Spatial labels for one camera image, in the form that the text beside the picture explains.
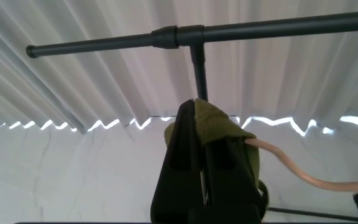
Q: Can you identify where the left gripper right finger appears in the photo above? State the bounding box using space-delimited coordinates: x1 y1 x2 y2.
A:
201 138 266 223

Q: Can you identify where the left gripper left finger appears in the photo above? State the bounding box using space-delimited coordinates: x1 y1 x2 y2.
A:
150 99 206 223

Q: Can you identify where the green printed shirt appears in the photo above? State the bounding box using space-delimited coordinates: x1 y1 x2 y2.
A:
164 98 270 218

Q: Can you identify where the pink clothes hanger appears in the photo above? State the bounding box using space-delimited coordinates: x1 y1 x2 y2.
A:
244 138 358 192

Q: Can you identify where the black clothes rack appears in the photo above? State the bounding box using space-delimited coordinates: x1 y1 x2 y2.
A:
25 9 358 223

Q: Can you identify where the white curtain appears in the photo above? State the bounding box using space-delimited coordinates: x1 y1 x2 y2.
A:
0 0 358 135

